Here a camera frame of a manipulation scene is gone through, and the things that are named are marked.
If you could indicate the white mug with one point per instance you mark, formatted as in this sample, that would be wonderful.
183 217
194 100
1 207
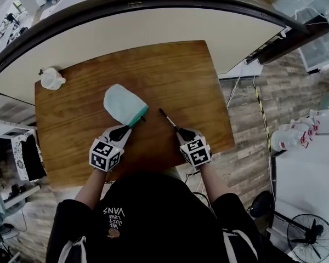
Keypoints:
50 79

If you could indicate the person's black printed shirt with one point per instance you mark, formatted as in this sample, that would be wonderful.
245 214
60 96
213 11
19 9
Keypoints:
159 223

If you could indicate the clear water jug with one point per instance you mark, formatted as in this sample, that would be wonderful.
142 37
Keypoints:
304 123
286 140

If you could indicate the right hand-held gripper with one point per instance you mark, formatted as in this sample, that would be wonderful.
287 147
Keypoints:
196 152

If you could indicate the light teal pencil pouch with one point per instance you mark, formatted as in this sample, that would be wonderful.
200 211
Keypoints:
122 103

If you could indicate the person's right forearm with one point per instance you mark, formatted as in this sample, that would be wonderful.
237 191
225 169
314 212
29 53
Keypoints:
214 182

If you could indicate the person's left forearm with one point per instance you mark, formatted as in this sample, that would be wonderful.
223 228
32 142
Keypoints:
91 188

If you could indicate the white chair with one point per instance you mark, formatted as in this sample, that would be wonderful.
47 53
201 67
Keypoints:
5 130

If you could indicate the black standing fan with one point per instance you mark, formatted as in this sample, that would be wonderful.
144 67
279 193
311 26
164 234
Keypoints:
309 237

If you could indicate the white counter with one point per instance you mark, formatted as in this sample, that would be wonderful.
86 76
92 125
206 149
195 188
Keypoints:
307 179

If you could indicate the metal spoon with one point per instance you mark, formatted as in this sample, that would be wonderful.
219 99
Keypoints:
40 71

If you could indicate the black cloth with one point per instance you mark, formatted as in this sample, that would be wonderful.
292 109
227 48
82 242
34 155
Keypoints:
33 157

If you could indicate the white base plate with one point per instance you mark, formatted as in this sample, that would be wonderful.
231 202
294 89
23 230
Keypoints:
244 70

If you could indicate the black white patterned cushion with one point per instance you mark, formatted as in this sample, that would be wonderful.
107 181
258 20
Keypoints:
17 157

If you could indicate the yellow black floor tape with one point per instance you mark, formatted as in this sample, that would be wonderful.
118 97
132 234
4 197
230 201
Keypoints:
263 114

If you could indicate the person's olive trousers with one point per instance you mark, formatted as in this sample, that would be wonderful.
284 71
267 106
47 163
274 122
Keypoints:
175 174

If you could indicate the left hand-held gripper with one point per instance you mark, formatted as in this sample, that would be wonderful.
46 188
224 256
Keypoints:
105 155

